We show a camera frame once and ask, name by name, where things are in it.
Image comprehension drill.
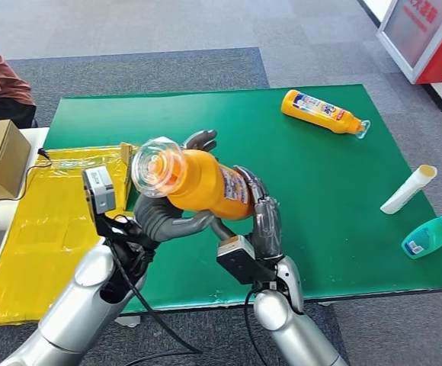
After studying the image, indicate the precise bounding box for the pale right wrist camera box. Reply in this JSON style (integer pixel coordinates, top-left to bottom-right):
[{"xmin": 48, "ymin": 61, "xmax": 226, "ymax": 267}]
[{"xmin": 216, "ymin": 234, "xmax": 258, "ymax": 285}]

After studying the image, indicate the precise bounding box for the orange bottle with clear cap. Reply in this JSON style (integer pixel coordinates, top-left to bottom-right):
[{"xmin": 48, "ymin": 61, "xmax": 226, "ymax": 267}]
[
  {"xmin": 131, "ymin": 137, "xmax": 256, "ymax": 222},
  {"xmin": 281, "ymin": 89, "xmax": 371, "ymax": 140}
]

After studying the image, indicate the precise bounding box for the white side table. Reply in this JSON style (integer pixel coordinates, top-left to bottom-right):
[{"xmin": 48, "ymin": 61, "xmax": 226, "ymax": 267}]
[{"xmin": 0, "ymin": 127, "xmax": 50, "ymax": 304}]

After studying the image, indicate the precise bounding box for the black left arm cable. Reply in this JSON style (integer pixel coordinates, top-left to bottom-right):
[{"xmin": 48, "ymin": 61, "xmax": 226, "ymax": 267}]
[{"xmin": 104, "ymin": 239, "xmax": 203, "ymax": 366}]

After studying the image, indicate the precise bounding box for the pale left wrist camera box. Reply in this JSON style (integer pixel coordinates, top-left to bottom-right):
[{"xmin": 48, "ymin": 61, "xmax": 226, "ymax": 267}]
[{"xmin": 82, "ymin": 165, "xmax": 117, "ymax": 223}]

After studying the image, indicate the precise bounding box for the thin black desk cable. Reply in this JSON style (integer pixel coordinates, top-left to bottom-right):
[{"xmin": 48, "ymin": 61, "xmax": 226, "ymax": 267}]
[{"xmin": 0, "ymin": 147, "xmax": 53, "ymax": 207}]

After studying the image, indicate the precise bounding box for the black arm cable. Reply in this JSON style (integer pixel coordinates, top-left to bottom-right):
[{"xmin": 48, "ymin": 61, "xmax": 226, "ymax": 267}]
[
  {"xmin": 104, "ymin": 239, "xmax": 203, "ymax": 366},
  {"xmin": 243, "ymin": 284, "xmax": 262, "ymax": 366}
]

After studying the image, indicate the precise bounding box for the white paper scrap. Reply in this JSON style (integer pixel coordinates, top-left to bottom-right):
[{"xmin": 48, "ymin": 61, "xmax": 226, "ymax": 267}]
[{"xmin": 114, "ymin": 315, "xmax": 142, "ymax": 329}]

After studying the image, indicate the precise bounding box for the person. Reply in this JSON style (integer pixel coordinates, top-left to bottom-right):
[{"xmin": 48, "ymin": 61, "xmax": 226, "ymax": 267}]
[{"xmin": 0, "ymin": 27, "xmax": 38, "ymax": 130}]

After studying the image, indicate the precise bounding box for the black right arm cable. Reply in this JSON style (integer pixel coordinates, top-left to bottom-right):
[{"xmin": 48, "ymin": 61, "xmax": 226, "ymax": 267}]
[{"xmin": 243, "ymin": 284, "xmax": 262, "ymax": 366}]

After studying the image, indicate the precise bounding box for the red and white sign stand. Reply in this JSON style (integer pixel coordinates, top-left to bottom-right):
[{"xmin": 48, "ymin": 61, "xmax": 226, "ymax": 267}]
[{"xmin": 376, "ymin": 0, "xmax": 442, "ymax": 85}]

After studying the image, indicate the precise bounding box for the yellow plastic sheet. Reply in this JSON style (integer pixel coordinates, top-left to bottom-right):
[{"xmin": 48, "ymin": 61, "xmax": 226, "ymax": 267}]
[{"xmin": 0, "ymin": 145, "xmax": 142, "ymax": 327}]

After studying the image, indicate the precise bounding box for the white tube with yellow cap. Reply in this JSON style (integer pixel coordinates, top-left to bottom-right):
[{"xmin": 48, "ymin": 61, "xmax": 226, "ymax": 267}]
[{"xmin": 380, "ymin": 164, "xmax": 438, "ymax": 216}]

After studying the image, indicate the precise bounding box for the brown cardboard box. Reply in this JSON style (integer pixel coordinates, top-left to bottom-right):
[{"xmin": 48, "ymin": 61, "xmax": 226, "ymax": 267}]
[{"xmin": 0, "ymin": 119, "xmax": 32, "ymax": 206}]

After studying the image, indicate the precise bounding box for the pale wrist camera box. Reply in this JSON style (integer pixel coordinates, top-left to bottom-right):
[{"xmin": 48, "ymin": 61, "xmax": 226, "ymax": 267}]
[
  {"xmin": 216, "ymin": 234, "xmax": 258, "ymax": 285},
  {"xmin": 82, "ymin": 165, "xmax": 117, "ymax": 223}
]

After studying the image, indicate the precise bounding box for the teal plastic bottle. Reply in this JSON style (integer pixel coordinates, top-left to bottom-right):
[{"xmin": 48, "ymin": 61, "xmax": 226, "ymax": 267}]
[{"xmin": 401, "ymin": 214, "xmax": 442, "ymax": 260}]

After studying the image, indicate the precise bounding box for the green table mat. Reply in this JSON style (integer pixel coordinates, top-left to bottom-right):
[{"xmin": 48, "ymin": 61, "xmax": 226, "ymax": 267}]
[{"xmin": 43, "ymin": 84, "xmax": 442, "ymax": 314}]

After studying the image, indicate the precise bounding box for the yellow flat carton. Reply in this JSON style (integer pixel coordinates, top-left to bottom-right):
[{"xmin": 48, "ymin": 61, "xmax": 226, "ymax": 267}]
[{"xmin": 120, "ymin": 142, "xmax": 134, "ymax": 212}]

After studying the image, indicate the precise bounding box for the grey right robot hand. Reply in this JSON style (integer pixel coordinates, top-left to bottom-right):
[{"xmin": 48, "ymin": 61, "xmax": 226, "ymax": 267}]
[{"xmin": 210, "ymin": 165, "xmax": 284, "ymax": 262}]

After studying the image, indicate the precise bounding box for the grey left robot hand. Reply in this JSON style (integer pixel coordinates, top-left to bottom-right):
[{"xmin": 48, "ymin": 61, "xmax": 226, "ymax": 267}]
[{"xmin": 133, "ymin": 130, "xmax": 219, "ymax": 245}]

